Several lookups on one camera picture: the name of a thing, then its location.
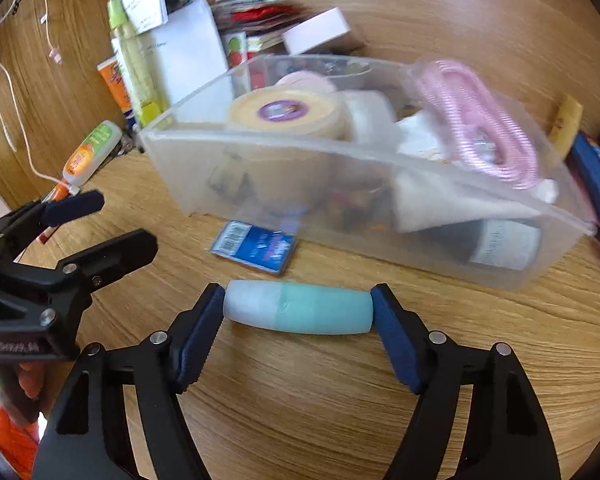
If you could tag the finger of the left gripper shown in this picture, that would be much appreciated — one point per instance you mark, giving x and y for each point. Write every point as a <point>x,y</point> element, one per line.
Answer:
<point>22,226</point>
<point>82,273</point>

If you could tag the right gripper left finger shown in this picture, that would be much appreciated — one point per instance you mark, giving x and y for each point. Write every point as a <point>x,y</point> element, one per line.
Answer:
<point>87,435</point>

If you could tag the teal and white tube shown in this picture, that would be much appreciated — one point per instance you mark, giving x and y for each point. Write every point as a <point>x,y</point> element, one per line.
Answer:
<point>299,308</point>

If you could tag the yellow gourd charm with tassel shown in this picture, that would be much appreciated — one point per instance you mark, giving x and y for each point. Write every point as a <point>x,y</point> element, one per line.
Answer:
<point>360,208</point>

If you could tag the person hand holding gripper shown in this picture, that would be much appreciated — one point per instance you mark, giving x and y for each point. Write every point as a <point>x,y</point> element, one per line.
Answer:
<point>31,378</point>

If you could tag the green orange lotion tube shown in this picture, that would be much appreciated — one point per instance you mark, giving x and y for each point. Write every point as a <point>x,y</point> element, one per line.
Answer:
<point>86,159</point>

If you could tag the yellow green spray bottle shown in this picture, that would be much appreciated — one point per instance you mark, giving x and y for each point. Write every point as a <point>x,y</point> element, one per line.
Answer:
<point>134,67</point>

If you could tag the orange sunscreen tube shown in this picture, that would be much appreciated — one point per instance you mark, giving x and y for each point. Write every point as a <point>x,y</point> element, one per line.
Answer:
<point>111,74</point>

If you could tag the dark bottle white label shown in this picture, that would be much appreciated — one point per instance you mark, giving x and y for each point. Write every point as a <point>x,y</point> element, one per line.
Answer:
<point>501,243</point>

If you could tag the blue card pack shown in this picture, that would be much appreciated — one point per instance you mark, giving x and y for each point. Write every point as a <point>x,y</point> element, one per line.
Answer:
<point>261,249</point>

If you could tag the clear plastic storage bin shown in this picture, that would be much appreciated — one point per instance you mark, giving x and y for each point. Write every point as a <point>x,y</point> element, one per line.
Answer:
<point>495,146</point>

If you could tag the yellow round lidded container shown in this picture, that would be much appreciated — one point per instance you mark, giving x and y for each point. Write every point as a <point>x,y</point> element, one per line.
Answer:
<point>290,111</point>

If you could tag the pink round case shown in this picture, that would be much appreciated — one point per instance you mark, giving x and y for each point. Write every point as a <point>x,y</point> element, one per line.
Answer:
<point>309,81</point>

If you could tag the glass bowl with trinkets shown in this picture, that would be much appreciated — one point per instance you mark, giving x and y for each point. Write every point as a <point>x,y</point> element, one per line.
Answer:
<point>329,66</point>

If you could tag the stack of books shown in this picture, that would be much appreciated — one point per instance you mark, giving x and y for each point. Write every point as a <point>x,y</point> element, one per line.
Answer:
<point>251,27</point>

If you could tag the clear round plastic jar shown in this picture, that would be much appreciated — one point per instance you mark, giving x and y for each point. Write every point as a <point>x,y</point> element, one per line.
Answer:
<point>372,119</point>

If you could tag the white small box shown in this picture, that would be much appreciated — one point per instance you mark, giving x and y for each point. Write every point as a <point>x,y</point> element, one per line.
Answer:
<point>316,32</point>

